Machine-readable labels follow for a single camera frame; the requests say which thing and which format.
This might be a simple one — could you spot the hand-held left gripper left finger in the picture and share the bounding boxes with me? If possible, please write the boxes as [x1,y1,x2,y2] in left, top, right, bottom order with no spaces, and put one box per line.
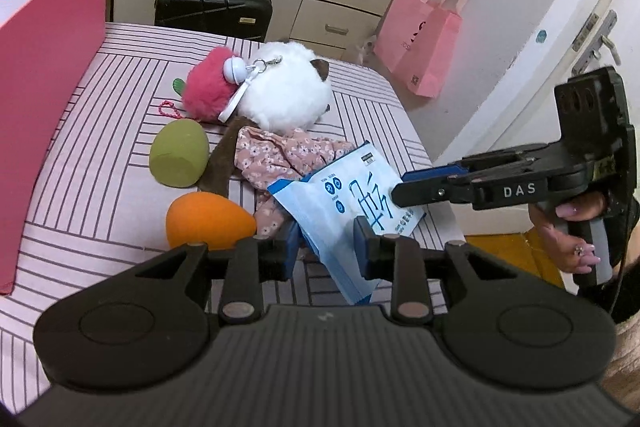
[107,222,301,325]

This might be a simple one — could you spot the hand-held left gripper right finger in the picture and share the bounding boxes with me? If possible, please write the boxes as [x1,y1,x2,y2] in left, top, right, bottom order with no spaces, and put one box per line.
[352,216,541,325]

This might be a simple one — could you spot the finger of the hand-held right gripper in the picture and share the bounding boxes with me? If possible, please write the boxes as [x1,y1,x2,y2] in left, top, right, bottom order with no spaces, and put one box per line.
[401,144,556,184]
[390,169,553,211]

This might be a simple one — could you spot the blue wipes packet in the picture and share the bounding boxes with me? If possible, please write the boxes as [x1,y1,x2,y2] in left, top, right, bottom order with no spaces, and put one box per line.
[267,141,427,305]

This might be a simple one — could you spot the orange egg-shaped sponge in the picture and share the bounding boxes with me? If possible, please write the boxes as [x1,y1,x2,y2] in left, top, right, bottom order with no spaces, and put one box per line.
[166,192,257,252]

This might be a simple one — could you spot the pink floral cloth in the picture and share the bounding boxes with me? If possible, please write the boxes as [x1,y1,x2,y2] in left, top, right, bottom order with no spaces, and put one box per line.
[234,127,353,238]

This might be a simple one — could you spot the green egg-shaped sponge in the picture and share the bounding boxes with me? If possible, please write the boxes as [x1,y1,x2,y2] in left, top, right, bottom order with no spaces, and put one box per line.
[149,118,210,188]

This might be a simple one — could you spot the white and brown plush toy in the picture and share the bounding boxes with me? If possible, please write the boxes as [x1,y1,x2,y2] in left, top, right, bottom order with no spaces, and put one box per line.
[207,39,333,202]

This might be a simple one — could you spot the red fluffy plush toy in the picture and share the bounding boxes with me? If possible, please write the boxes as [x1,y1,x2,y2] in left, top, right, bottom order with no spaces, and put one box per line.
[159,46,247,124]

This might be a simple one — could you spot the white keychain pendant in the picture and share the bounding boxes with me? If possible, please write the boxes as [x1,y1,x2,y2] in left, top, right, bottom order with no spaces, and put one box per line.
[217,54,286,122]

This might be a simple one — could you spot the pink cardboard box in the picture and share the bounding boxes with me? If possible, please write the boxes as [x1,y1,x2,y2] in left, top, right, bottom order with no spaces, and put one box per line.
[0,0,111,297]

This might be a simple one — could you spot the person's right hand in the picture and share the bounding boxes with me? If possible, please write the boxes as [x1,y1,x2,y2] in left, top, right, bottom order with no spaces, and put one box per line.
[530,193,608,275]

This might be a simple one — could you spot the white door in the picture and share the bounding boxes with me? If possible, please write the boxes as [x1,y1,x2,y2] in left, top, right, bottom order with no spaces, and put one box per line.
[430,0,640,238]

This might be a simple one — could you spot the pink shopping bag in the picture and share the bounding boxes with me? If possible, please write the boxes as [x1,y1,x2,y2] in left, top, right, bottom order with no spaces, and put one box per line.
[374,0,478,98]

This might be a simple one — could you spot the pink striped tablecloth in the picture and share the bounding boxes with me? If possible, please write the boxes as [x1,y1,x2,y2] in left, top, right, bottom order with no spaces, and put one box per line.
[0,22,468,413]

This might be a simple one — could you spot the black suitcase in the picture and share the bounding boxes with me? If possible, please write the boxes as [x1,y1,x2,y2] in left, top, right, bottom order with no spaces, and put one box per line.
[154,0,273,44]

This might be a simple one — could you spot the silver door handle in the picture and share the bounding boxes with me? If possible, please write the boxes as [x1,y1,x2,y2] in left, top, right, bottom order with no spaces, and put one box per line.
[572,9,623,80]

